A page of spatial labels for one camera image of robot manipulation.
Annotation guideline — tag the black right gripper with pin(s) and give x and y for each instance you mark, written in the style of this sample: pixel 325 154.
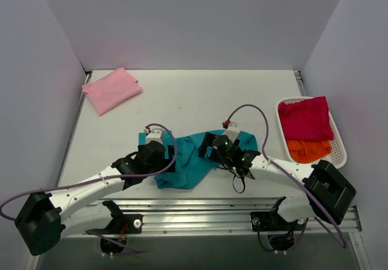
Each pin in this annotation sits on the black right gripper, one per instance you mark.
pixel 208 144

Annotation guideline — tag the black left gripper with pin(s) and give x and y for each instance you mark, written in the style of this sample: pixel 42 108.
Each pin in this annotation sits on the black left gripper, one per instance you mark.
pixel 170 156

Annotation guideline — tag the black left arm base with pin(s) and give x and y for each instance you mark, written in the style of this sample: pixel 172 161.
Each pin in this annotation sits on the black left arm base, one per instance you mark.
pixel 116 221

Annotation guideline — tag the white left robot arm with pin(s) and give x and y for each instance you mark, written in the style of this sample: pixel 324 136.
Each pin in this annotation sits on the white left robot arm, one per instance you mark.
pixel 48 216

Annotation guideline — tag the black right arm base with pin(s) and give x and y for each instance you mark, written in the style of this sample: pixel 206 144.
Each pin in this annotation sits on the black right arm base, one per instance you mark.
pixel 271 221

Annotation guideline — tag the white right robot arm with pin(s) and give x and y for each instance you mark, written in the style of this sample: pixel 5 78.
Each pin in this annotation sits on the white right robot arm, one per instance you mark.
pixel 327 193

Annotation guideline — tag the folded pink t shirt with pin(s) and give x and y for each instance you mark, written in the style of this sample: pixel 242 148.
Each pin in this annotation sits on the folded pink t shirt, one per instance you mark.
pixel 111 90

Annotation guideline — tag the orange t shirt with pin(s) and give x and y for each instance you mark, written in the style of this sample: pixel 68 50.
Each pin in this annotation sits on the orange t shirt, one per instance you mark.
pixel 308 151

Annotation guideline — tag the crimson red t shirt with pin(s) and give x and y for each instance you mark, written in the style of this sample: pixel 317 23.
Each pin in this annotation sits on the crimson red t shirt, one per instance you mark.
pixel 306 120

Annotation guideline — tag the white plastic basket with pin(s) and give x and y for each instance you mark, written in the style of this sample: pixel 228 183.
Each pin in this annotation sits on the white plastic basket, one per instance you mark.
pixel 338 155

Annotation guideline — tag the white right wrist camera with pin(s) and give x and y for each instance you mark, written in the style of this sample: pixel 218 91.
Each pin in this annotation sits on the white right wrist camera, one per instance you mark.
pixel 232 131

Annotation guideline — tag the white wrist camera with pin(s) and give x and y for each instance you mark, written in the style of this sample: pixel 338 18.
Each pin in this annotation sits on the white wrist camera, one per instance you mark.
pixel 232 131
pixel 155 135

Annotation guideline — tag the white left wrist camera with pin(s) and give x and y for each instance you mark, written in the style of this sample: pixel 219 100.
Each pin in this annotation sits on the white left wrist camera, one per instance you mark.
pixel 155 135

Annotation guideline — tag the aluminium mounting rail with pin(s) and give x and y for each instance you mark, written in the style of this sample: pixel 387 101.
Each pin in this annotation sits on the aluminium mounting rail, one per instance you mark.
pixel 187 217

